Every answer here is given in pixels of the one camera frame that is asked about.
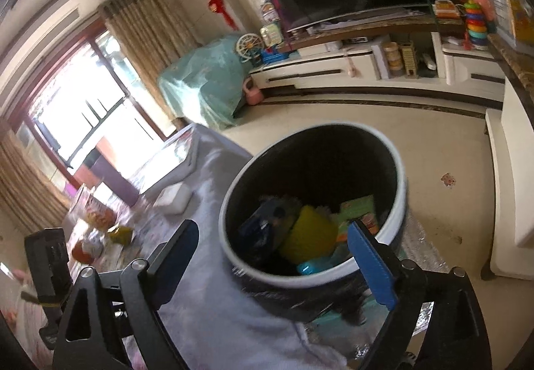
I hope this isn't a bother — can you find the teal covered chair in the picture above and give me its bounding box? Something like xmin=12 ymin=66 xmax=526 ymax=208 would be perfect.
xmin=158 ymin=34 xmax=262 ymax=131

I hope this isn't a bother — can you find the yellow spiky silicone bowl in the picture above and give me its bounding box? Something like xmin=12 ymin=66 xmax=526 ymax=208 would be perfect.
xmin=279 ymin=205 xmax=338 ymax=265

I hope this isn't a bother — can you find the beige patterned curtain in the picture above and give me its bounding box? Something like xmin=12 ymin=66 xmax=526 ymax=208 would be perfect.
xmin=0 ymin=120 xmax=72 ymax=234
xmin=98 ymin=0 xmax=198 ymax=125

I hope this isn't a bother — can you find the toy ferris wheel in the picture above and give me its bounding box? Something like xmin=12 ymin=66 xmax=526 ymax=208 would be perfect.
xmin=236 ymin=33 xmax=264 ymax=61

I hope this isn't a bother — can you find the white bin with black bag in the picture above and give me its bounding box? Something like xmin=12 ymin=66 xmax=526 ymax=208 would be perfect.
xmin=218 ymin=122 xmax=409 ymax=323

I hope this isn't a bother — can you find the wooden rack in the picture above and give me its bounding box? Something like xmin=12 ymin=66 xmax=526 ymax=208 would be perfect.
xmin=400 ymin=40 xmax=420 ymax=79

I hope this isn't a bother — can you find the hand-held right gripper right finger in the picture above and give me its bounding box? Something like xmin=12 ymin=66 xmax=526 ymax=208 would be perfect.
xmin=347 ymin=221 xmax=495 ymax=370

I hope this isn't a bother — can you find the white television cabinet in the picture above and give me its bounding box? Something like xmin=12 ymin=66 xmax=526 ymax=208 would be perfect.
xmin=250 ymin=15 xmax=508 ymax=113

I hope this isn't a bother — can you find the white side cabinet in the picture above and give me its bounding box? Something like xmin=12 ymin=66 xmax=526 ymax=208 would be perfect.
xmin=482 ymin=78 xmax=534 ymax=281

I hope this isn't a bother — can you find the red framed balcony door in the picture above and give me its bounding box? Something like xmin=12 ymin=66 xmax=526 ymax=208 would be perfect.
xmin=4 ymin=17 xmax=177 ymax=192

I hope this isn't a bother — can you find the lilac floral tablecloth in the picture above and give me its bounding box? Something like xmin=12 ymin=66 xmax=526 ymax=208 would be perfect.
xmin=121 ymin=124 xmax=348 ymax=370

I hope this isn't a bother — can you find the white tissue pack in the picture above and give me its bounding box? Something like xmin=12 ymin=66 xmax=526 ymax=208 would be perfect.
xmin=154 ymin=182 xmax=195 ymax=216

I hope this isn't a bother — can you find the round picture clock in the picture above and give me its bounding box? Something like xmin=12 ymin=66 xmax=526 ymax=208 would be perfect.
xmin=259 ymin=1 xmax=280 ymax=23

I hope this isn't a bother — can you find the silver foil mat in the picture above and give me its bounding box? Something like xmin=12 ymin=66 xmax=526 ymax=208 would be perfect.
xmin=346 ymin=209 xmax=453 ymax=370

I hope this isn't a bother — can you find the green cartoon carton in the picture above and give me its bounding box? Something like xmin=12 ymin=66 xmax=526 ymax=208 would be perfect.
xmin=338 ymin=196 xmax=380 ymax=238

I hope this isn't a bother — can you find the blue plastic packet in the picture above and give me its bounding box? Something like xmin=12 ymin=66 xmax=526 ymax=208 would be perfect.
xmin=238 ymin=203 xmax=293 ymax=255

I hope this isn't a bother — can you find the pink toy kettle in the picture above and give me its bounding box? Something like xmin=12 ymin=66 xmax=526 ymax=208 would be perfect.
xmin=244 ymin=77 xmax=265 ymax=106

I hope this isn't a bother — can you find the green toy cash register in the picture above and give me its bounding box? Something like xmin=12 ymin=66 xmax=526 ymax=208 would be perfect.
xmin=261 ymin=24 xmax=283 ymax=48

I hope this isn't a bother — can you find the teal plastic item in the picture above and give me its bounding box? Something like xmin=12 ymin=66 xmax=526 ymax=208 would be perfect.
xmin=296 ymin=259 xmax=335 ymax=276

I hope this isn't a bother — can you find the orange toy phone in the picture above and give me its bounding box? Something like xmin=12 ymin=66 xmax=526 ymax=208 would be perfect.
xmin=432 ymin=0 xmax=460 ymax=19

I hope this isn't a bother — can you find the orange fruit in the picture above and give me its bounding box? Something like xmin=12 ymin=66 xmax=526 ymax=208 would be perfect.
xmin=71 ymin=240 xmax=103 ymax=263

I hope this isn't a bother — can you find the colourful stacking ring toy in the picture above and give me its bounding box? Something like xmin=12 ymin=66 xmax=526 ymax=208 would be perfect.
xmin=463 ymin=0 xmax=490 ymax=51

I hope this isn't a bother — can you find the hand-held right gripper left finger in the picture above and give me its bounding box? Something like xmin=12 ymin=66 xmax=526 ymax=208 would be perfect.
xmin=52 ymin=219 xmax=200 ymax=370

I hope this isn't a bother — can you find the teal stool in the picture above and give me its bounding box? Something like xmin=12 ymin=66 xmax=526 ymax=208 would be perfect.
xmin=311 ymin=297 xmax=370 ymax=331

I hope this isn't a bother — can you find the blue toy basket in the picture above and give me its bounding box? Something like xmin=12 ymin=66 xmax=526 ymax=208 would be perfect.
xmin=261 ymin=48 xmax=291 ymax=64

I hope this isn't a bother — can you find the stack of round wooden boxes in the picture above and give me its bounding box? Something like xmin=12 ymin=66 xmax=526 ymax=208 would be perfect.
xmin=383 ymin=42 xmax=404 ymax=78

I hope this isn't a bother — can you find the yellow snack packet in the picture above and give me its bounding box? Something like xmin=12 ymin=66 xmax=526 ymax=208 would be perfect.
xmin=107 ymin=224 xmax=135 ymax=246

